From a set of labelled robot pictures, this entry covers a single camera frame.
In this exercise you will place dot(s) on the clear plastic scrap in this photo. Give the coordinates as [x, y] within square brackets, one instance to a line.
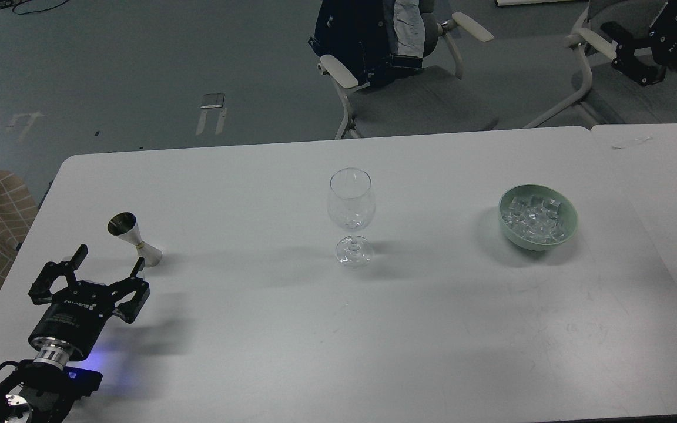
[628, 143]

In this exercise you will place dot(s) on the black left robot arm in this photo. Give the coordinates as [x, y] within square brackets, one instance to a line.
[44, 389]

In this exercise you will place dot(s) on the clear wine glass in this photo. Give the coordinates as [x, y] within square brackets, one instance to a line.
[351, 206]

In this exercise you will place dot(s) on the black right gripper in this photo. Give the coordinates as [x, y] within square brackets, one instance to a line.
[662, 41]

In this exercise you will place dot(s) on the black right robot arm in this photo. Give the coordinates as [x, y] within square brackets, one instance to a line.
[645, 58]

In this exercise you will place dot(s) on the dark blue jacket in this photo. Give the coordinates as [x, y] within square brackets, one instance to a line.
[377, 41]

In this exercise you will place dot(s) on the steel cocktail jigger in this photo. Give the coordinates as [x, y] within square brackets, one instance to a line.
[125, 226]

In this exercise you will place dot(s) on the pile of ice cubes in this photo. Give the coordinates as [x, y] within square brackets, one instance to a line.
[536, 218]

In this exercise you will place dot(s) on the grey office chair with jacket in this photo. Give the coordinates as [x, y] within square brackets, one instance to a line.
[433, 99]

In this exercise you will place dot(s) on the grey office chair right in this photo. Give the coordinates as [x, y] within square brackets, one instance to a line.
[602, 94]

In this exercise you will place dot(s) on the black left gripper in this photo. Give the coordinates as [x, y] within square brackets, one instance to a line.
[78, 313]

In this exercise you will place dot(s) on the green bowl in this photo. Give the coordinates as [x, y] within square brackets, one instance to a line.
[569, 213]

